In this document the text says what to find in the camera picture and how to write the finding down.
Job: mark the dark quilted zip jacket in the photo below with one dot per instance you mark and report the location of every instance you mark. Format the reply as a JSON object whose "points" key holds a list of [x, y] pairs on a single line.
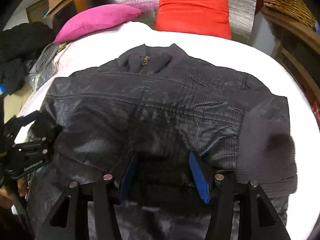
{"points": [[162, 100]]}

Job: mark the white bed cover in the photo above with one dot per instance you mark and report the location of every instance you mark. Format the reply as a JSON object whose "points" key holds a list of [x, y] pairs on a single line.
{"points": [[262, 67]]}

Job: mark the person's left hand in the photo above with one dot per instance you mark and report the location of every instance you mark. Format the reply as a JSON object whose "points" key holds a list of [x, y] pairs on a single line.
{"points": [[10, 196]]}

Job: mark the pile of dark coats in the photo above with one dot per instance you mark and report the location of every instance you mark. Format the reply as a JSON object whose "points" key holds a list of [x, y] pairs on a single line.
{"points": [[22, 45]]}

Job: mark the red pillow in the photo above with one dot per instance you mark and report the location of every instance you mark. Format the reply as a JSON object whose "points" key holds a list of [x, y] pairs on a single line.
{"points": [[192, 15]]}

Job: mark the wooden side table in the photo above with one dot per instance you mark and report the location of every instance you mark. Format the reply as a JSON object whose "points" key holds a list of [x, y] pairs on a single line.
{"points": [[287, 35]]}

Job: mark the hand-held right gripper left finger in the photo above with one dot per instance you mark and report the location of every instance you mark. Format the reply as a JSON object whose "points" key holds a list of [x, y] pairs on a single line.
{"points": [[128, 177]]}

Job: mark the silver foil insulation mat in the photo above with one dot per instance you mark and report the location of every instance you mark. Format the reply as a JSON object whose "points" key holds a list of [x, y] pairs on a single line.
{"points": [[242, 5]]}

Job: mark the pink pillow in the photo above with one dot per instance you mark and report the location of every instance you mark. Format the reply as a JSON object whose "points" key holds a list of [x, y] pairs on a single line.
{"points": [[95, 21]]}

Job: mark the wicker basket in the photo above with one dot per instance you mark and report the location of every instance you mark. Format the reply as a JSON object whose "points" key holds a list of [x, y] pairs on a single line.
{"points": [[290, 2]]}

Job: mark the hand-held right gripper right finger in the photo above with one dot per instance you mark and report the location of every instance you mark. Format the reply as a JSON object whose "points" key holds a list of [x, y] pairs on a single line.
{"points": [[198, 177]]}

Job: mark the grey garment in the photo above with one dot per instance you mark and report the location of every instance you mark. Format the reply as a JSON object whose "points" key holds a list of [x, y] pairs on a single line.
{"points": [[46, 60]]}

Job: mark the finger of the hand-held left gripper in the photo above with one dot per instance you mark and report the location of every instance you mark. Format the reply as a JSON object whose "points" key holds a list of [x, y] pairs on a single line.
{"points": [[35, 152], [20, 122]]}

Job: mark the cream leather sofa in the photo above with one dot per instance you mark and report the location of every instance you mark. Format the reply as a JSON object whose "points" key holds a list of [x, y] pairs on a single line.
{"points": [[20, 102]]}

